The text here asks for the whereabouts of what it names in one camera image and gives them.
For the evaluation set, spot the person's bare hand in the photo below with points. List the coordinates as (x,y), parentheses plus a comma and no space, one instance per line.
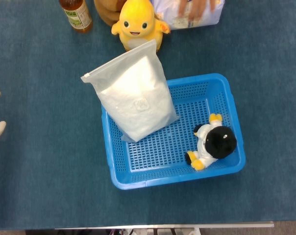
(197,8)

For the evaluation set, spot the black white penguin plush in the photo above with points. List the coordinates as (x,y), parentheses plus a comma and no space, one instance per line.
(219,142)

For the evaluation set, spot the yellow duck plush toy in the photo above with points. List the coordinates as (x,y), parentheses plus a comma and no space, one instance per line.
(135,22)

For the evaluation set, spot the white and lilac flour bag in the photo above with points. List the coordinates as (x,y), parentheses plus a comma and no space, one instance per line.
(167,12)

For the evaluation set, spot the blue table cloth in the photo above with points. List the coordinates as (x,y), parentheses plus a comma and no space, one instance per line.
(40,147)

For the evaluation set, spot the brown plush toy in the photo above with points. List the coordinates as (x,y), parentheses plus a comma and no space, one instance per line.
(106,14)

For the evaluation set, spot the frosted white zip bag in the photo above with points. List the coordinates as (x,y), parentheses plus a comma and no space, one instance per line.
(133,93)

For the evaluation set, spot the amber tea bottle green label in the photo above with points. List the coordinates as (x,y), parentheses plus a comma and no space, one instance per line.
(77,17)

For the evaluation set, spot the blue perforated plastic basket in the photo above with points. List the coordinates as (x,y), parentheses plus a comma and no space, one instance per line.
(162,151)

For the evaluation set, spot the silver table edge strip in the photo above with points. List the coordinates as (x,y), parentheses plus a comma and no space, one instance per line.
(162,225)

